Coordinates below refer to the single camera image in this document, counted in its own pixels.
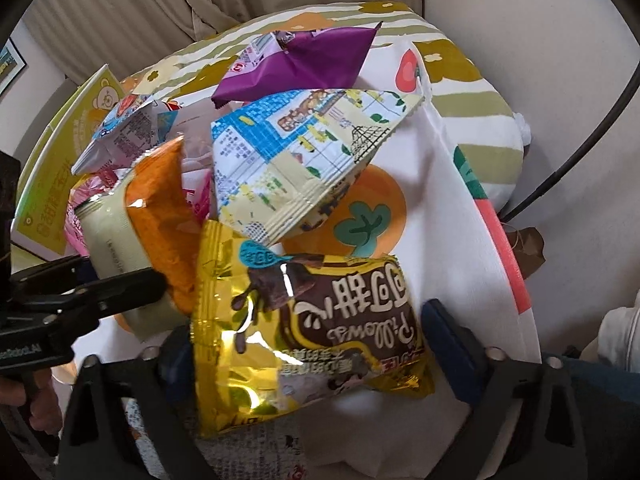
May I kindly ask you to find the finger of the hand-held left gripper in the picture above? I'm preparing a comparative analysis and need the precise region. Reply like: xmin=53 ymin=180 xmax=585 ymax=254
xmin=30 ymin=267 xmax=168 ymax=341
xmin=12 ymin=255 xmax=97 ymax=302

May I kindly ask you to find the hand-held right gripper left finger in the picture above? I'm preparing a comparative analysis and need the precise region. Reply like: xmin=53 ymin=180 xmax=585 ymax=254
xmin=57 ymin=325 xmax=211 ymax=480

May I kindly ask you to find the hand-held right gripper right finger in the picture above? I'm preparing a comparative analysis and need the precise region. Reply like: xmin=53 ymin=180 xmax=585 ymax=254
xmin=422 ymin=299 xmax=586 ymax=480

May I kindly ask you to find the orange cream snack packet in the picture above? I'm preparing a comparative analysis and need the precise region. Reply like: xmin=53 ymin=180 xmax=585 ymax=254
xmin=75 ymin=194 xmax=177 ymax=342

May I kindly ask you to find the gold chocolate snack packet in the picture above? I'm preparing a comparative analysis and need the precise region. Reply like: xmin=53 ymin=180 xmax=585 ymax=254
xmin=192 ymin=220 xmax=436 ymax=442

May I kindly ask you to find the person's left hand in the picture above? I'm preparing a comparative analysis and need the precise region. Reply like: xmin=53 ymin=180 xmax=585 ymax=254
xmin=0 ymin=377 xmax=62 ymax=441

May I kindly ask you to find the pink snack packet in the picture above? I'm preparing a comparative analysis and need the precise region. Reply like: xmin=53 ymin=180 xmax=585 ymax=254
xmin=64 ymin=170 xmax=128 ymax=261

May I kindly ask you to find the white patterned snack packet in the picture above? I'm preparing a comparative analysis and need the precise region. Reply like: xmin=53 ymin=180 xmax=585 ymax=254
xmin=122 ymin=394 xmax=303 ymax=480

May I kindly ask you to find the brown paper bag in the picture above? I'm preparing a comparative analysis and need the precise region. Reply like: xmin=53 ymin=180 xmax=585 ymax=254
xmin=504 ymin=226 xmax=547 ymax=277

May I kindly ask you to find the persimmon printed blanket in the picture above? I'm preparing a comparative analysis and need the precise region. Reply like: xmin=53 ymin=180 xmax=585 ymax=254
xmin=120 ymin=0 xmax=545 ymax=480

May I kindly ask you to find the light blue white snack packet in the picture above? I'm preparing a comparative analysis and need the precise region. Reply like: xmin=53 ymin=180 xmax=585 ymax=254
xmin=72 ymin=94 xmax=162 ymax=177

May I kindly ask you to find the person's white shirt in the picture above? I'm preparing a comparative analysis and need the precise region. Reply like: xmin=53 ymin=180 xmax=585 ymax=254
xmin=596 ymin=290 xmax=640 ymax=362

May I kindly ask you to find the person's blue trouser leg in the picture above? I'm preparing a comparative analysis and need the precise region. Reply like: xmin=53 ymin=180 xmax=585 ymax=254
xmin=564 ymin=354 xmax=640 ymax=480

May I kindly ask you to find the blue yellow illustrated snack packet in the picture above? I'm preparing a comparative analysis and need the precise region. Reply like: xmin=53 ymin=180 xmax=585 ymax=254
xmin=210 ymin=88 xmax=425 ymax=246

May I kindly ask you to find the beige curtain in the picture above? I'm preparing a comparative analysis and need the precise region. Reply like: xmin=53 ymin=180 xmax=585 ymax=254
xmin=22 ymin=0 xmax=426 ymax=88

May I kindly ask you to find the purple snack packet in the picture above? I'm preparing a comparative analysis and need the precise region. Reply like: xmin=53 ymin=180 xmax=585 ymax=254
xmin=211 ymin=22 xmax=383 ymax=110

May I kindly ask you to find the black cable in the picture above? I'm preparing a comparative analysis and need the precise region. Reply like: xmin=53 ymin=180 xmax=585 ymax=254
xmin=500 ymin=45 xmax=640 ymax=223

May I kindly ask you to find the framed wall picture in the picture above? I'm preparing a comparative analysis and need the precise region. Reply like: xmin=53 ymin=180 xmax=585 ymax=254
xmin=0 ymin=39 xmax=27 ymax=97

